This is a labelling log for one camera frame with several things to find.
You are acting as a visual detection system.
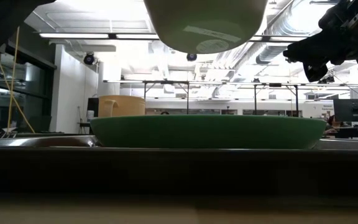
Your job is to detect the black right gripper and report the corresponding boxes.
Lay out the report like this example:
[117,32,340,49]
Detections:
[283,32,358,83]

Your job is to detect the white ceramic bowl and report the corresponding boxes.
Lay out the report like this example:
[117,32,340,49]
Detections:
[143,0,269,55]

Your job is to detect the green plate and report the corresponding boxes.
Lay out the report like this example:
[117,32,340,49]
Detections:
[90,114,328,150]

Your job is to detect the pale orange ribbed mug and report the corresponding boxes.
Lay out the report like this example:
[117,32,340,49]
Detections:
[98,95,146,118]

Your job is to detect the dark brown serving tray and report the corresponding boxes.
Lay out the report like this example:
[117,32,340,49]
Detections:
[0,134,358,195]

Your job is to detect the black track light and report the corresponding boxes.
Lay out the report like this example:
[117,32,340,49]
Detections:
[317,74,336,85]

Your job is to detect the black computer monitor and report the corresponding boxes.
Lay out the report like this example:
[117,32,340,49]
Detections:
[87,97,99,118]
[333,98,358,123]

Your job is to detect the ceiling light strip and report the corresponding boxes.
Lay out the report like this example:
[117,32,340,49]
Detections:
[39,32,310,44]

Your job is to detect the black background frame rig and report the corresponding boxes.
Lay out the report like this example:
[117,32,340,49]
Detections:
[143,80,191,115]
[253,82,300,115]

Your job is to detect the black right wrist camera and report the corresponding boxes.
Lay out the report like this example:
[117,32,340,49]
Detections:
[318,0,358,35]

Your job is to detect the yellow extension cord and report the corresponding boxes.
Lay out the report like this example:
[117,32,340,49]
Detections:
[7,26,21,133]
[0,51,36,134]

